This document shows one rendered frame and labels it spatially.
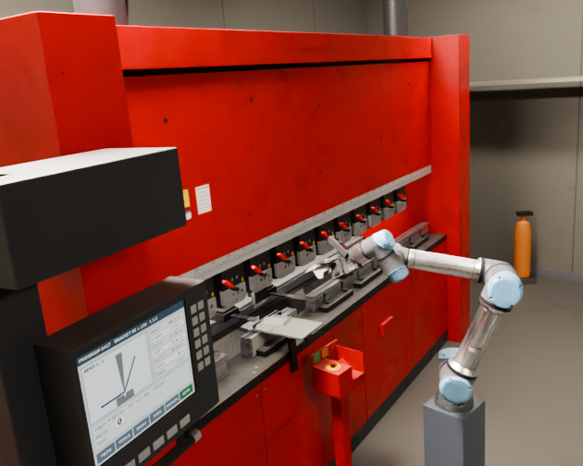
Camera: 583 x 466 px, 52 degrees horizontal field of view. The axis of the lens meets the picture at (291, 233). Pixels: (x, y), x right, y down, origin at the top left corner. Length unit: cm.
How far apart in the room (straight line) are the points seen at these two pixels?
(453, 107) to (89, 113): 315
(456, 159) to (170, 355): 330
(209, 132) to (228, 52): 33
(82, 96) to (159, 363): 74
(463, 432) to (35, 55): 196
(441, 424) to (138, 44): 182
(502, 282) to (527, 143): 415
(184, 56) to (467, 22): 452
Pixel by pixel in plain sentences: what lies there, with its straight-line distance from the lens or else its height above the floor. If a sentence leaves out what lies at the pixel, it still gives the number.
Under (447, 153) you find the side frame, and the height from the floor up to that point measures 149.
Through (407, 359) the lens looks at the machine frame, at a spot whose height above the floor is 21.
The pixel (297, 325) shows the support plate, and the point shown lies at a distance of 274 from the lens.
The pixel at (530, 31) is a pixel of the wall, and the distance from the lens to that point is 619.
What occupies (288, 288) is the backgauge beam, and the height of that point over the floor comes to 94.
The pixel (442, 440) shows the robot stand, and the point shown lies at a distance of 258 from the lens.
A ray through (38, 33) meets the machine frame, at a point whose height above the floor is 225.
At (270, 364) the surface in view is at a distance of 269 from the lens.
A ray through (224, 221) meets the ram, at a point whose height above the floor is 154.
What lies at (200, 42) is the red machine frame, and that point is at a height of 225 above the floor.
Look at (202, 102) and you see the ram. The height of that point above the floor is 203.
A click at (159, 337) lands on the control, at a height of 152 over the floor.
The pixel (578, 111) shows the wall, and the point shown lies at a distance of 604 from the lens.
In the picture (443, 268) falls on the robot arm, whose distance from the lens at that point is 229.
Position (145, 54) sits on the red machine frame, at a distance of 215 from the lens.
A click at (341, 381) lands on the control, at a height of 74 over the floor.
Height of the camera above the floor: 209
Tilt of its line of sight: 14 degrees down
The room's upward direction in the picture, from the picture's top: 5 degrees counter-clockwise
